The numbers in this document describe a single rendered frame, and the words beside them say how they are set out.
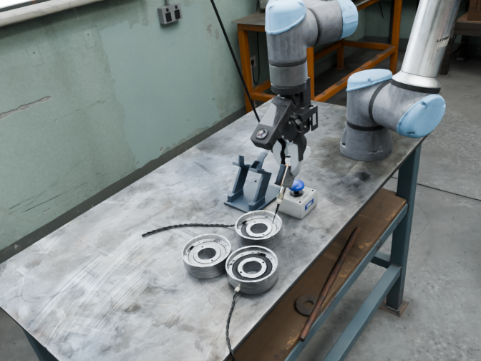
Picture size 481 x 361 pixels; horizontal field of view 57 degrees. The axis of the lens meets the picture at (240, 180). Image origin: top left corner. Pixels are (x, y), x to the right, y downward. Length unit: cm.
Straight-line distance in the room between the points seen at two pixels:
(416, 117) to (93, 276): 82
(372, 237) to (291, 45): 74
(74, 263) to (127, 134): 173
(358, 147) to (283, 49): 50
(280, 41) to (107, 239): 61
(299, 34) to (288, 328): 69
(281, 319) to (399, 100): 61
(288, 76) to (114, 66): 183
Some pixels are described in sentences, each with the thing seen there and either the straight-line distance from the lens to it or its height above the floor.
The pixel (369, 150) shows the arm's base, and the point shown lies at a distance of 129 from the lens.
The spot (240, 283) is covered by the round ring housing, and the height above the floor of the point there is 83.
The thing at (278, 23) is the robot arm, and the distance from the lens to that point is 86.
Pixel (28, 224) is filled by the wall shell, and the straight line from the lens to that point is 256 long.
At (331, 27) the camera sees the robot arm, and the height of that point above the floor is 123.
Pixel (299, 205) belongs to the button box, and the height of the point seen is 84.
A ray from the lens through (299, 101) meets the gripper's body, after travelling 95.
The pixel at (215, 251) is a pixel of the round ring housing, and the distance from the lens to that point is 96.
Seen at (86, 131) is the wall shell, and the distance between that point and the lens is 258.
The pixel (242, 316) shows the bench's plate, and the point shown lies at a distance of 86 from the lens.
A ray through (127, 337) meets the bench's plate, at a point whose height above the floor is 80.
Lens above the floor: 145
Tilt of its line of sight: 32 degrees down
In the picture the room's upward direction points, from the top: 7 degrees counter-clockwise
